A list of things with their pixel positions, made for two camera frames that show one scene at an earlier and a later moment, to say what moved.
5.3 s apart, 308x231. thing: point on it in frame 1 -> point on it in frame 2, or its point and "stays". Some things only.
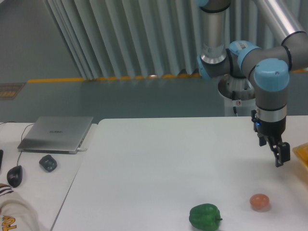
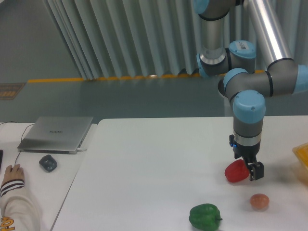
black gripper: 272,130 -> 249,153
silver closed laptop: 54,134 stays
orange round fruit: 259,201 stays
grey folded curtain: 131,39 stays
